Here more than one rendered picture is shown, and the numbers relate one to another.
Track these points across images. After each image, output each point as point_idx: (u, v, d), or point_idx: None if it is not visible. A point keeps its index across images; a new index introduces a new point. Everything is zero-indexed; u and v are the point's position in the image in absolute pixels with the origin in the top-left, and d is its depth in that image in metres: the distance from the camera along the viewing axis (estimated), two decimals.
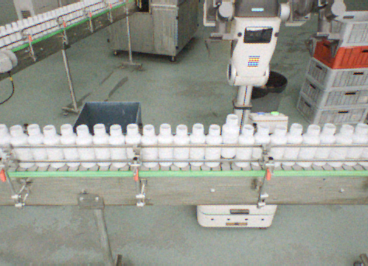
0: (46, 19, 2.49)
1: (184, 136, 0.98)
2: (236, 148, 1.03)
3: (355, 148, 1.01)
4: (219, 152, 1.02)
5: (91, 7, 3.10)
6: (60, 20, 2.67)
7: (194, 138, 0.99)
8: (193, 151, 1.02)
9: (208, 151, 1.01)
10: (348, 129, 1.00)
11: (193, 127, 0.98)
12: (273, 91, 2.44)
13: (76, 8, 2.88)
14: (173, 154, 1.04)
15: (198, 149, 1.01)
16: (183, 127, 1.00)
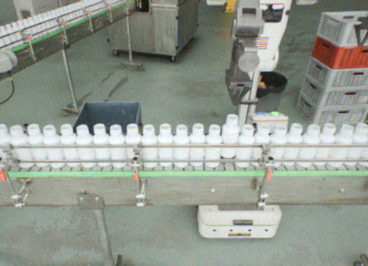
0: (46, 19, 2.49)
1: (184, 136, 0.98)
2: (236, 148, 1.03)
3: (355, 148, 1.01)
4: (219, 152, 1.02)
5: (91, 7, 3.10)
6: (60, 20, 2.67)
7: (194, 138, 0.99)
8: (193, 151, 1.02)
9: (208, 151, 1.01)
10: (348, 129, 1.00)
11: (193, 127, 0.98)
12: (273, 91, 2.44)
13: (76, 8, 2.88)
14: (173, 154, 1.04)
15: (198, 149, 1.01)
16: (183, 127, 1.00)
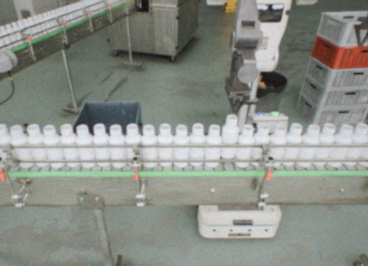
0: (46, 19, 2.49)
1: (184, 136, 0.98)
2: (236, 148, 1.02)
3: (354, 148, 1.01)
4: (219, 153, 1.02)
5: (91, 7, 3.10)
6: (60, 20, 2.67)
7: (194, 138, 0.99)
8: (194, 151, 1.01)
9: (208, 151, 1.01)
10: (348, 129, 1.00)
11: (193, 127, 0.98)
12: (273, 91, 2.44)
13: (76, 8, 2.88)
14: (173, 154, 1.04)
15: (199, 149, 1.01)
16: (183, 127, 1.00)
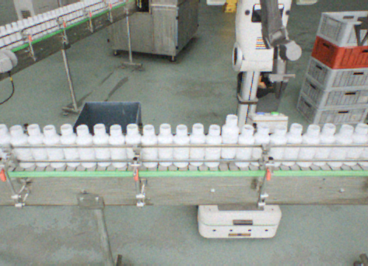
0: (46, 19, 2.49)
1: (184, 136, 0.98)
2: (236, 148, 1.02)
3: (354, 148, 1.01)
4: (219, 153, 1.02)
5: (91, 7, 3.10)
6: (60, 20, 2.67)
7: (194, 138, 0.99)
8: (194, 151, 1.01)
9: (208, 151, 1.01)
10: (348, 129, 1.00)
11: (193, 127, 0.98)
12: (273, 91, 2.44)
13: (76, 8, 2.88)
14: (173, 154, 1.04)
15: (199, 149, 1.01)
16: (183, 127, 1.00)
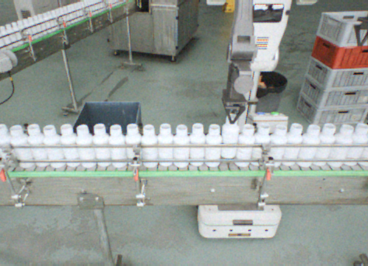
0: (46, 19, 2.49)
1: (184, 136, 0.98)
2: (236, 148, 1.02)
3: (354, 148, 1.01)
4: (219, 152, 1.02)
5: (91, 7, 3.10)
6: (60, 20, 2.67)
7: (194, 138, 0.99)
8: (194, 151, 1.01)
9: (208, 150, 1.01)
10: (348, 129, 1.00)
11: (193, 127, 0.98)
12: (273, 91, 2.44)
13: (76, 8, 2.88)
14: (173, 154, 1.04)
15: (199, 149, 1.01)
16: (183, 127, 1.00)
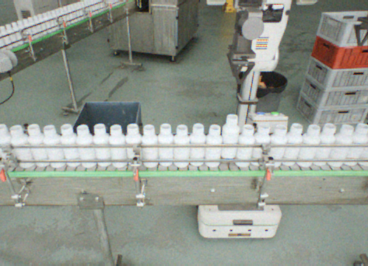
0: (46, 19, 2.49)
1: (184, 136, 0.98)
2: (237, 148, 1.02)
3: (355, 148, 1.01)
4: (219, 153, 1.02)
5: (91, 7, 3.10)
6: (60, 20, 2.67)
7: (194, 138, 0.99)
8: (194, 151, 1.01)
9: (208, 150, 1.01)
10: (348, 129, 1.00)
11: (194, 127, 0.98)
12: (273, 91, 2.44)
13: (76, 8, 2.88)
14: (173, 153, 1.04)
15: (200, 149, 1.01)
16: (184, 127, 1.00)
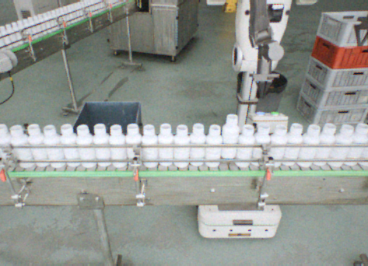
0: (46, 19, 2.49)
1: (184, 136, 0.98)
2: (237, 148, 1.02)
3: (355, 148, 1.01)
4: (219, 153, 1.02)
5: (91, 7, 3.10)
6: (60, 20, 2.67)
7: (195, 138, 0.99)
8: (194, 151, 1.01)
9: (208, 150, 1.01)
10: (348, 129, 1.00)
11: (194, 127, 0.98)
12: (273, 91, 2.44)
13: (76, 8, 2.88)
14: (173, 153, 1.04)
15: (200, 149, 1.01)
16: (184, 127, 1.00)
